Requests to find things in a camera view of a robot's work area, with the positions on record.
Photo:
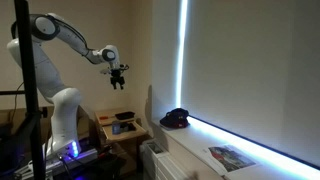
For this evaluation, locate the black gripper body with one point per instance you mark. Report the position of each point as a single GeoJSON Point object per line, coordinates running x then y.
{"type": "Point", "coordinates": [116, 77]}

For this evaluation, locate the red handled screwdriver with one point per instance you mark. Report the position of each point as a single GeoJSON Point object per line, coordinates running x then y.
{"type": "Point", "coordinates": [103, 117]}

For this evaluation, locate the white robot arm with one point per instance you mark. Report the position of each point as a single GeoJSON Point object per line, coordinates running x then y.
{"type": "Point", "coordinates": [66, 100]}

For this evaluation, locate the black box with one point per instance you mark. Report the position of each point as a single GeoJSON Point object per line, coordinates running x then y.
{"type": "Point", "coordinates": [125, 115]}

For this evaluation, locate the blue cup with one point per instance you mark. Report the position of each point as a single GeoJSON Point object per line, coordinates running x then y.
{"type": "Point", "coordinates": [116, 128]}

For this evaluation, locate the black object on table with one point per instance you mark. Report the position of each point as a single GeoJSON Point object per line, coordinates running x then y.
{"type": "Point", "coordinates": [125, 127]}

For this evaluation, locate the small wooden table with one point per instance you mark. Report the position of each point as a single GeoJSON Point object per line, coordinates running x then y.
{"type": "Point", "coordinates": [126, 144]}

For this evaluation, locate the dark cap on sill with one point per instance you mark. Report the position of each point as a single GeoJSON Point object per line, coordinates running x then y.
{"type": "Point", "coordinates": [175, 119]}

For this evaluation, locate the white radiator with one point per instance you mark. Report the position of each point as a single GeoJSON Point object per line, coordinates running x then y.
{"type": "Point", "coordinates": [159, 164]}

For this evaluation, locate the black vertical stand pole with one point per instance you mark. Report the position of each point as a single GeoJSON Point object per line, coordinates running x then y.
{"type": "Point", "coordinates": [31, 97]}

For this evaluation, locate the magazine on window sill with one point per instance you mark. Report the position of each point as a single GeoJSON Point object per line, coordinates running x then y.
{"type": "Point", "coordinates": [227, 158]}

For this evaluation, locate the grey roller blind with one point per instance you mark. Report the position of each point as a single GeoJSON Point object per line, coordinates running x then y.
{"type": "Point", "coordinates": [253, 67]}

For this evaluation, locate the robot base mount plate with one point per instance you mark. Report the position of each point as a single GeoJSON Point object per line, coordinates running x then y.
{"type": "Point", "coordinates": [66, 159]}

